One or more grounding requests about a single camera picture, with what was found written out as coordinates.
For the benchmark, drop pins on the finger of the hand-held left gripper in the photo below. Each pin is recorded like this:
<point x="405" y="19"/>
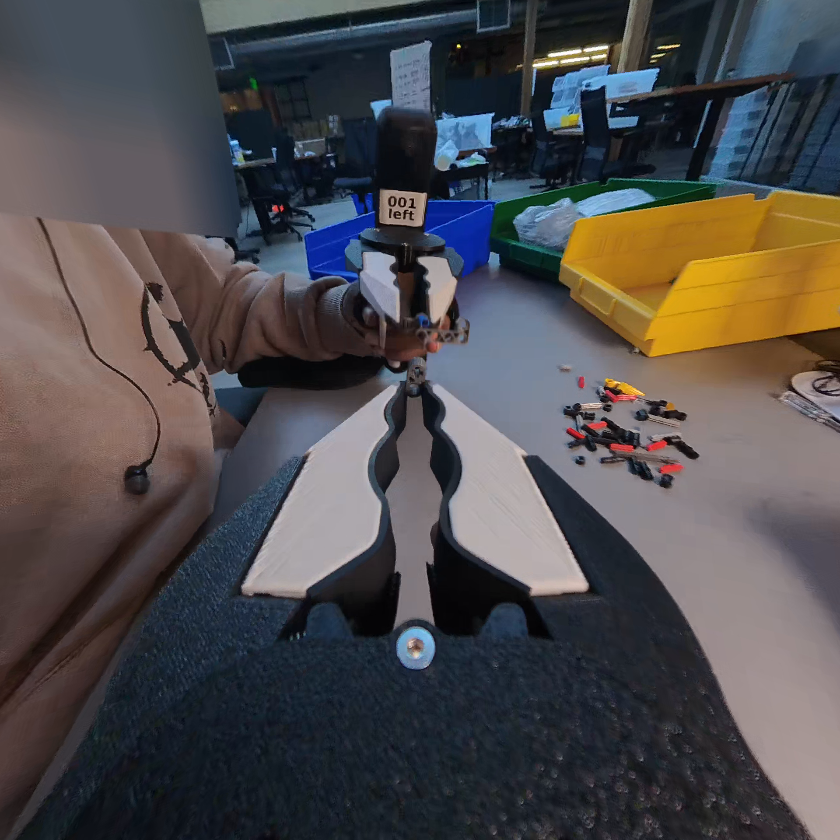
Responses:
<point x="377" y="282"/>
<point x="441" y="282"/>

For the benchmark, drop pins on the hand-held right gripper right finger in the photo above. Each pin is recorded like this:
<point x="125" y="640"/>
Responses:
<point x="512" y="518"/>

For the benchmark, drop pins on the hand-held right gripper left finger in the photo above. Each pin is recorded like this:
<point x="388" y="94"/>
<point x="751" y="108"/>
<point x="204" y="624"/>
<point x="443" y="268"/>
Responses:
<point x="321" y="518"/>

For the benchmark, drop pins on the grey toy brick assembly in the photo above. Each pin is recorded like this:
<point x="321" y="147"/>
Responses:
<point x="446" y="334"/>

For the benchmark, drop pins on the grey toy brick connector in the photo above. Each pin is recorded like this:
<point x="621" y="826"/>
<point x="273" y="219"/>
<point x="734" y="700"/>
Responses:
<point x="415" y="379"/>

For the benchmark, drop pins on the grey desk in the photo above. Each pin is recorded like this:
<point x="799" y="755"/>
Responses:
<point x="525" y="367"/>

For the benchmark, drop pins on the person's left hand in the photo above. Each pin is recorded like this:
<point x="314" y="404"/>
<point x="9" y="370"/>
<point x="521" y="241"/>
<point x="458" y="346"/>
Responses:
<point x="392" y="358"/>

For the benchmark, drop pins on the blue plastic bin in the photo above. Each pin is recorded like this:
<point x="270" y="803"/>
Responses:
<point x="459" y="229"/>

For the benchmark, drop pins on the white flip chart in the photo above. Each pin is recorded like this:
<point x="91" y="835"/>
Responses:
<point x="411" y="75"/>

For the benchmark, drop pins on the black chair armrest pad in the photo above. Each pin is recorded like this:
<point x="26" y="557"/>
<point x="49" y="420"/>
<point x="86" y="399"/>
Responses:
<point x="308" y="371"/>

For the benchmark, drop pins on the clear plastic bags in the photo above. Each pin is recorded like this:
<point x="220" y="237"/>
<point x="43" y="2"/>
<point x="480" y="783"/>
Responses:
<point x="558" y="220"/>

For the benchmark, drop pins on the pile of small toy bricks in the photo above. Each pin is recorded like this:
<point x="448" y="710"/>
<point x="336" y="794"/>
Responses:
<point x="623" y="433"/>

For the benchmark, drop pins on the blue-grey chair seat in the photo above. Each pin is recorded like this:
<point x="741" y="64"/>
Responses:
<point x="239" y="403"/>

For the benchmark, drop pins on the stack of white boxes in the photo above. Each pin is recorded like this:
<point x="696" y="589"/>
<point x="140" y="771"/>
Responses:
<point x="590" y="92"/>

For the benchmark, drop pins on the black office chair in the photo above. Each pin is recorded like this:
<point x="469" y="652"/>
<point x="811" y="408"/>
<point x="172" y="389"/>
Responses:
<point x="604" y="131"/>

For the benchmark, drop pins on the green plastic bin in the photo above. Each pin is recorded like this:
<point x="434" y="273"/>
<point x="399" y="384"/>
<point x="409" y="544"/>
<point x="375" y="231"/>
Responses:
<point x="656" y="190"/>

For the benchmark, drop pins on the wooden pillar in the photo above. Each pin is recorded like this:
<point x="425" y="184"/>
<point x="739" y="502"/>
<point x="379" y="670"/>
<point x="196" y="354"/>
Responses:
<point x="636" y="33"/>

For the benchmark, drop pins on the yellow plastic bin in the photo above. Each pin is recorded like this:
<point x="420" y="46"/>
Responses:
<point x="722" y="262"/>

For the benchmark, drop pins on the person's beige sweatshirt torso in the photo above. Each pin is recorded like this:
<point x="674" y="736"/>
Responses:
<point x="65" y="394"/>

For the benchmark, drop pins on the wooden background table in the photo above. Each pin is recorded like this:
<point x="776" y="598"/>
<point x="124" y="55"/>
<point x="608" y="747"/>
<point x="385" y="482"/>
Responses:
<point x="722" y="88"/>

